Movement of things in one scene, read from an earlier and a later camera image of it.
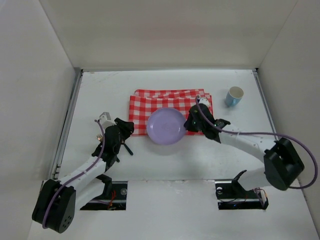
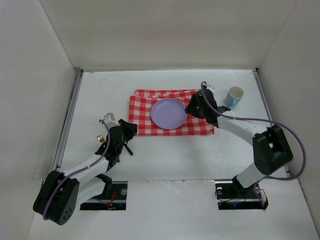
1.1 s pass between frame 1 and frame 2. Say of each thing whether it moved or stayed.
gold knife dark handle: stayed
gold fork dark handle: stayed
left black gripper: stayed
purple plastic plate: moved
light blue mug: stayed
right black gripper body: moved
